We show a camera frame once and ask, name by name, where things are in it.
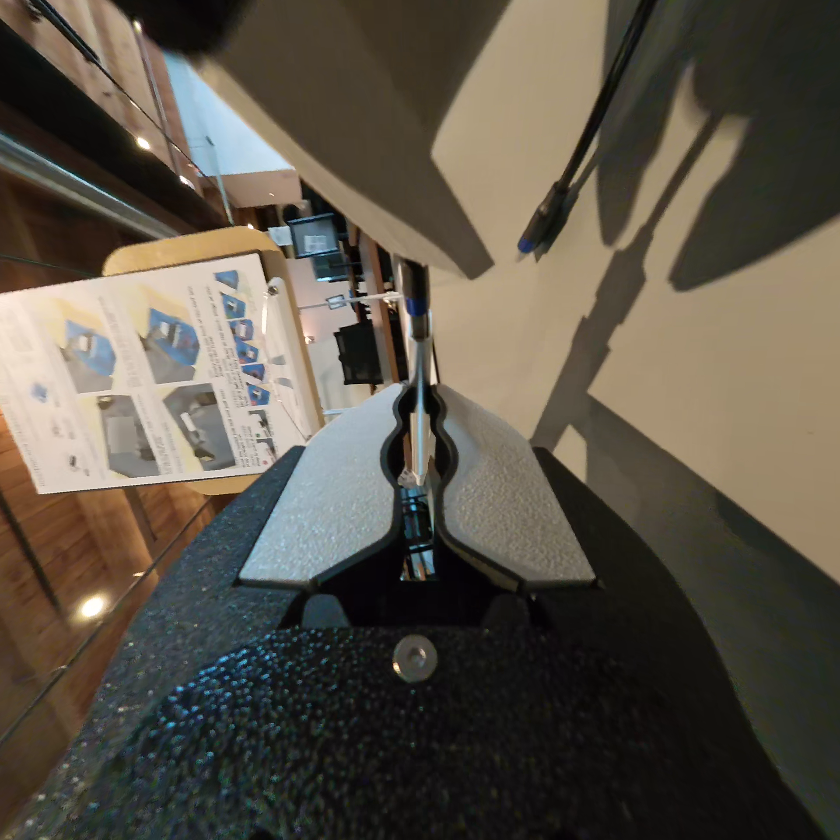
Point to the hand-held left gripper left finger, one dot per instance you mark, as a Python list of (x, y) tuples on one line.
[(328, 518)]

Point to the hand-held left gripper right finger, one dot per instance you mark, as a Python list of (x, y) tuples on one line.
[(512, 518)]

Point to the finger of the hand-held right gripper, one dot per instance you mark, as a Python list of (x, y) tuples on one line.
[(341, 98)]

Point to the silver usb hub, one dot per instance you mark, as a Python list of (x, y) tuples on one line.
[(418, 394)]

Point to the metal ceiling pipe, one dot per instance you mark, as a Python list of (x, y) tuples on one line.
[(79, 193)]

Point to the printed instruction board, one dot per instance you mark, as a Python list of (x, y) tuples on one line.
[(131, 367)]

